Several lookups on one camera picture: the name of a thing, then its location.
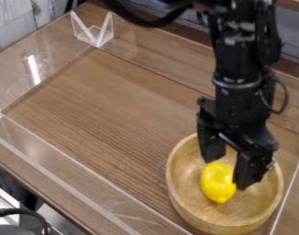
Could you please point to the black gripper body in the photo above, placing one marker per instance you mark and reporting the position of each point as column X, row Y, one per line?
column 245, row 137

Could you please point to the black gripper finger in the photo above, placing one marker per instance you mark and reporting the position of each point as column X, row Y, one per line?
column 212, row 146
column 252, row 165

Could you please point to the yellow lemon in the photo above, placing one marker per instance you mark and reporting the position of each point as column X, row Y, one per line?
column 216, row 182

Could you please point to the brown wooden bowl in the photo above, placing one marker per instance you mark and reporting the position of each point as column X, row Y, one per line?
column 237, row 216

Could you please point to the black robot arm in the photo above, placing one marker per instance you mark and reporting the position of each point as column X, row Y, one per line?
column 247, row 47

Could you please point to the clear acrylic tray wall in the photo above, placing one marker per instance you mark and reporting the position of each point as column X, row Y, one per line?
column 90, row 117

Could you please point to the clear acrylic corner bracket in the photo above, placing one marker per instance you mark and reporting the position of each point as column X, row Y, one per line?
column 93, row 35

